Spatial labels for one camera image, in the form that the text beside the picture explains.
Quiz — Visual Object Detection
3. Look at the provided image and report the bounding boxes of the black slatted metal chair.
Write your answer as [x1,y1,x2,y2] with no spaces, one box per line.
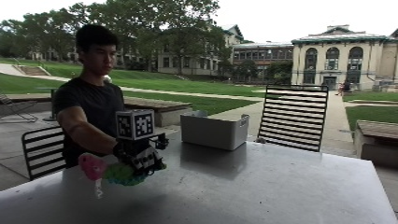
[22,125,67,182]
[256,83,330,153]

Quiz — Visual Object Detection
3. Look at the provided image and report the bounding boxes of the the person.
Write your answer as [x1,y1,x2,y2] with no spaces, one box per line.
[52,23,127,169]

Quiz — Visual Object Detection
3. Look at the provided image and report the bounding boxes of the green and blue plush toy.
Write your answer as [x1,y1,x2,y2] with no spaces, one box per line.
[103,161,168,188]

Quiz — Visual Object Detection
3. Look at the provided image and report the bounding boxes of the white marker cube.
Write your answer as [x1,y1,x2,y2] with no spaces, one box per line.
[115,108,157,141]

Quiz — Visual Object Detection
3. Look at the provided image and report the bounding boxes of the pink plush toy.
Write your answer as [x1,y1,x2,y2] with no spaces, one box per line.
[78,152,108,182]

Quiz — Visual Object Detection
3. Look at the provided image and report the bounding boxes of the beige arched-window building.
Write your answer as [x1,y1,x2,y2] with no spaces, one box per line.
[290,24,398,91]

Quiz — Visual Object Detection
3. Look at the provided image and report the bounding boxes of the brown glass-front building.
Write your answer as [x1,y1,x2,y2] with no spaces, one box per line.
[231,41,294,84]

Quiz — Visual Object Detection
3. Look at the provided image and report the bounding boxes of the grey building behind trees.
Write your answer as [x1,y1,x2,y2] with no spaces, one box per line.
[156,23,245,77]

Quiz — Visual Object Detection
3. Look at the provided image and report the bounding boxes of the round outdoor table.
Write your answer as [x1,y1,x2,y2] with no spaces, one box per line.
[36,86,60,122]

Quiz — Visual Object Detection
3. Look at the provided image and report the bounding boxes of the black folding lounge chair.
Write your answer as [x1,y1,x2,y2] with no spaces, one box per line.
[0,91,40,123]

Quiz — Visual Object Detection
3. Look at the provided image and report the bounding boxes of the white plastic bin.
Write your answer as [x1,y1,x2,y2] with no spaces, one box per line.
[180,111,252,152]

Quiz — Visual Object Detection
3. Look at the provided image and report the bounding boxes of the stone bench with wooden top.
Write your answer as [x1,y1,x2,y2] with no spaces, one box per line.
[123,96,195,128]
[353,119,398,169]

